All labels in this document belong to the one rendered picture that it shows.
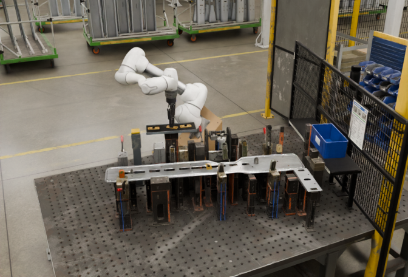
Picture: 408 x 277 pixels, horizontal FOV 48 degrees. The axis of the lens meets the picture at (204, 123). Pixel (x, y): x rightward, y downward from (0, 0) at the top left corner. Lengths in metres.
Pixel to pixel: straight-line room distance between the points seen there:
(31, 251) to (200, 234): 1.74
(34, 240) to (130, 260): 1.64
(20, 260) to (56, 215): 0.93
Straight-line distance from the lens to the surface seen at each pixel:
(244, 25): 11.03
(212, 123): 3.81
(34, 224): 4.60
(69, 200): 3.52
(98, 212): 3.34
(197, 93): 3.82
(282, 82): 6.09
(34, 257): 4.21
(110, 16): 9.86
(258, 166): 3.23
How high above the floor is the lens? 2.59
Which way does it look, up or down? 24 degrees down
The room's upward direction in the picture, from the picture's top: straight up
